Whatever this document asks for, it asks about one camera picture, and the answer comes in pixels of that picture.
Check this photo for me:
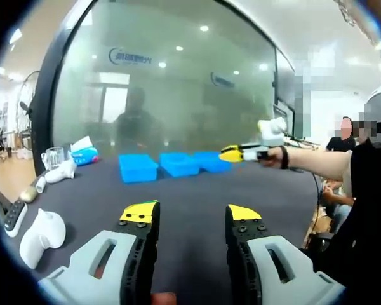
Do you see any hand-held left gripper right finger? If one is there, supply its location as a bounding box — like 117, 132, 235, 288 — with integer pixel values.
225, 204, 347, 305

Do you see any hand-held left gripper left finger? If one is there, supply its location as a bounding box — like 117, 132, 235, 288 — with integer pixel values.
37, 199, 161, 305

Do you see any blue plastic bin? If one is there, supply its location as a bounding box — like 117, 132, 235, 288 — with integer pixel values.
158, 151, 200, 178
118, 153, 159, 184
195, 151, 232, 174

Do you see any person's right hand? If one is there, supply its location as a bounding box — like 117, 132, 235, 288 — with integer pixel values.
257, 146, 284, 168

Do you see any person's left hand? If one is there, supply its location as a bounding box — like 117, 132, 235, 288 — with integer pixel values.
150, 292, 178, 305

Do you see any computer monitor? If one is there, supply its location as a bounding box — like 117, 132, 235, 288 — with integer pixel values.
272, 102, 295, 140

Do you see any white office desk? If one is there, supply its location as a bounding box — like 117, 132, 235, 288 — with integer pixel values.
284, 139, 321, 150

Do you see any black office chair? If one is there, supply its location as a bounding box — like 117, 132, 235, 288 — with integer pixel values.
304, 230, 334, 255

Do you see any person in black shirt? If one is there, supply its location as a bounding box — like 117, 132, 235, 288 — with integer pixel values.
300, 139, 381, 305

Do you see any white curved plastic object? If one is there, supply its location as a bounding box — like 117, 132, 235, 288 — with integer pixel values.
44, 158, 77, 184

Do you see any blue tissue pack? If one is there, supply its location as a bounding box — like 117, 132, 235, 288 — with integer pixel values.
69, 135, 101, 166

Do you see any beige oval object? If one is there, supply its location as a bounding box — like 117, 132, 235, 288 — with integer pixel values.
20, 186, 38, 203

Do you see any clear glass mug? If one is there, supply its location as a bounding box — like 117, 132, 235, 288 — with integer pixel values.
41, 146, 66, 171

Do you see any black standing fan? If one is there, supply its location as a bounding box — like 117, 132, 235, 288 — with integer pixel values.
18, 71, 42, 153

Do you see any black wrist strap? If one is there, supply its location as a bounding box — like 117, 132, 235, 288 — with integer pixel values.
278, 145, 290, 170

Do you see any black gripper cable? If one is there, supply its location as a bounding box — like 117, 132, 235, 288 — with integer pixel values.
288, 166, 321, 242

